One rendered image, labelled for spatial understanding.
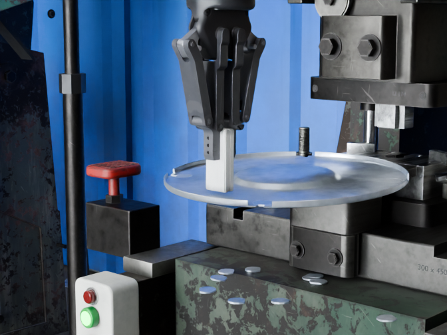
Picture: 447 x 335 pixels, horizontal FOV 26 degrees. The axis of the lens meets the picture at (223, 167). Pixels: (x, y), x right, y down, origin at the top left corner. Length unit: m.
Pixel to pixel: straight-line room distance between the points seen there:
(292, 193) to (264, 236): 0.27
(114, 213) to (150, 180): 1.96
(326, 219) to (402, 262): 0.11
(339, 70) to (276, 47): 1.66
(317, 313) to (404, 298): 0.10
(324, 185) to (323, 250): 0.15
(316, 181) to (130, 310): 0.34
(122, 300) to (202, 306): 0.11
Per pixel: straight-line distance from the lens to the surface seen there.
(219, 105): 1.05
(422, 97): 1.25
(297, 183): 1.10
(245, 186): 1.11
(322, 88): 1.34
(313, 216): 1.24
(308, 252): 1.25
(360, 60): 1.25
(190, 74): 1.03
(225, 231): 1.38
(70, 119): 2.04
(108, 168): 1.38
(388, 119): 1.34
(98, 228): 1.41
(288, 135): 2.88
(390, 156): 1.38
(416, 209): 1.28
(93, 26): 3.52
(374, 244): 1.23
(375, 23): 1.24
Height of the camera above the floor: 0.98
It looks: 9 degrees down
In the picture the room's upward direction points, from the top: straight up
